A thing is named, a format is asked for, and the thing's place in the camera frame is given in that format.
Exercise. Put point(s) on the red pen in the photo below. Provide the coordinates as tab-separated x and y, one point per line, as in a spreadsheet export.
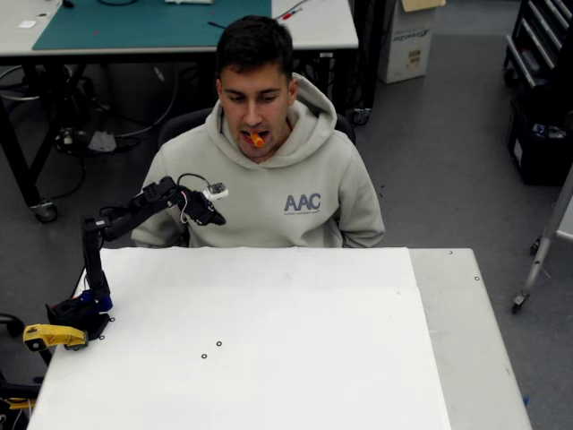
291	13

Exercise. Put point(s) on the black storage bin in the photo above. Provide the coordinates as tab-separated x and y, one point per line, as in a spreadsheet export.
541	161

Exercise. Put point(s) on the orange carrot piece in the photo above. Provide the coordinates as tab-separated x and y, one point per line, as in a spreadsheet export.
257	140

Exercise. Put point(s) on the white paper sheet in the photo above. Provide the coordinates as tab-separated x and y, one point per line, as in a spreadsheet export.
291	336

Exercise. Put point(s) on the green cutting mat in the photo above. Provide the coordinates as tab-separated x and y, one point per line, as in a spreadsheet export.
134	24

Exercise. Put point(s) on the black drawer cabinet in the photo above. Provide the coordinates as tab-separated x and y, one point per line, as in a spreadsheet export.
537	40

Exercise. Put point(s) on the grey workbench with black legs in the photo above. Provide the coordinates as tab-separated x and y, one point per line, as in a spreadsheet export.
327	27

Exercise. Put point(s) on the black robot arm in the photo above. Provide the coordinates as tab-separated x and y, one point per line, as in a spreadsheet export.
91	264

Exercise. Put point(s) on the grey workbench caster wheel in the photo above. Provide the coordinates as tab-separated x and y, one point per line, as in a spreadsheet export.
45	211

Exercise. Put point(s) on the small white card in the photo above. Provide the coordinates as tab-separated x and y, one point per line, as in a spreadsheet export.
27	23

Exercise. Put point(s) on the man in beige hoodie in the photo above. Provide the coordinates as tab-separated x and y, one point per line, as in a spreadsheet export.
250	197

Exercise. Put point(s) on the grey stand leg with caster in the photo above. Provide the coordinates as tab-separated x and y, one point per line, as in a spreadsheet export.
539	255

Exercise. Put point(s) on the black chair armrest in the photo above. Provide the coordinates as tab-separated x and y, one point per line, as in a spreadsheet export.
11	321

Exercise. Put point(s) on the yellow and black clamp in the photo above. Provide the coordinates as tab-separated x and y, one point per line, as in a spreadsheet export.
15	403

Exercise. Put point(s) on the white cardboard box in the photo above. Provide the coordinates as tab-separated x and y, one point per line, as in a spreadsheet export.
405	49

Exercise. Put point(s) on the white gripper camera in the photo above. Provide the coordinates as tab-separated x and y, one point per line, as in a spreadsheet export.
216	191

